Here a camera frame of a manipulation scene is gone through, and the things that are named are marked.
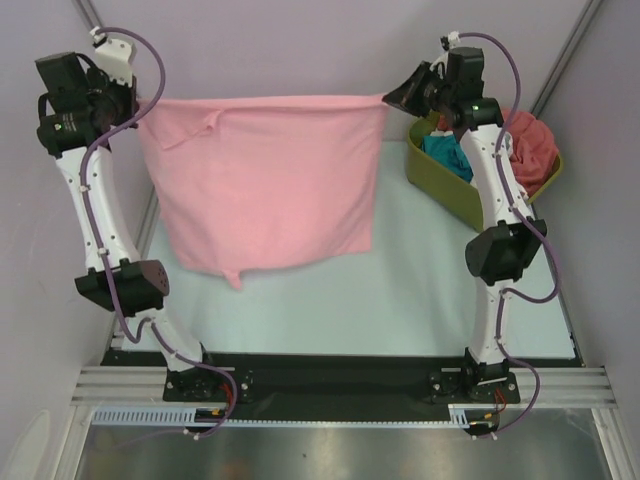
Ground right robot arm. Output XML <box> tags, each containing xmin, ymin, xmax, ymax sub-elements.
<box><xmin>382</xmin><ymin>46</ymin><xmax>546</xmax><ymax>401</ymax></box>

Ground teal t shirt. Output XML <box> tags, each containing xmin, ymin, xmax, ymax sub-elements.
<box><xmin>421</xmin><ymin>135</ymin><xmax>473</xmax><ymax>183</ymax></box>

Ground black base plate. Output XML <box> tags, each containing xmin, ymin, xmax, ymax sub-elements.
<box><xmin>99</xmin><ymin>349</ymin><xmax>586</xmax><ymax>422</ymax></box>

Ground white t shirt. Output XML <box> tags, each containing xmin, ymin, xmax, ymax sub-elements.
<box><xmin>430</xmin><ymin>129</ymin><xmax>453</xmax><ymax>137</ymax></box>

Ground olive green plastic bin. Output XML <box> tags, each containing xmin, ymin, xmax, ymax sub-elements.
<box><xmin>405</xmin><ymin>113</ymin><xmax>565</xmax><ymax>233</ymax></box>

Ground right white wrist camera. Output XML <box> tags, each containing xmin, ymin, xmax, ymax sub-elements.
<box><xmin>430</xmin><ymin>31</ymin><xmax>460</xmax><ymax>79</ymax></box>

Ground coral red t shirt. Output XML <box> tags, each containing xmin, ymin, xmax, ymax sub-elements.
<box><xmin>508</xmin><ymin>111</ymin><xmax>564</xmax><ymax>203</ymax></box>

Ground pink t shirt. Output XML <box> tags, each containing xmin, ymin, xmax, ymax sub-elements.
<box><xmin>138</xmin><ymin>95</ymin><xmax>387</xmax><ymax>288</ymax></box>

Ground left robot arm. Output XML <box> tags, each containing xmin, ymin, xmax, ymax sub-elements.
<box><xmin>35</xmin><ymin>52</ymin><xmax>221</xmax><ymax>400</ymax></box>

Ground aluminium frame rail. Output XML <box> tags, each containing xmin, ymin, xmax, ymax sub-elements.
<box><xmin>71</xmin><ymin>366</ymin><xmax>617</xmax><ymax>409</ymax></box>

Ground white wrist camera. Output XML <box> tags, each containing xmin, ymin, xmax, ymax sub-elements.
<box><xmin>430</xmin><ymin>31</ymin><xmax>460</xmax><ymax>79</ymax></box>
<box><xmin>90</xmin><ymin>27</ymin><xmax>137</xmax><ymax>87</ymax></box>

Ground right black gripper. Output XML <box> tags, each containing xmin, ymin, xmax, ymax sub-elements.
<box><xmin>385</xmin><ymin>60</ymin><xmax>458</xmax><ymax>118</ymax></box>

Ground white slotted cable duct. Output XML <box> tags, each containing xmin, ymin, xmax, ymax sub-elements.
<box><xmin>92</xmin><ymin>404</ymin><xmax>496</xmax><ymax>429</ymax></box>

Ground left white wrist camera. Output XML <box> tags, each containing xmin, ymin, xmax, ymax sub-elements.
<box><xmin>90</xmin><ymin>27</ymin><xmax>137</xmax><ymax>87</ymax></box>

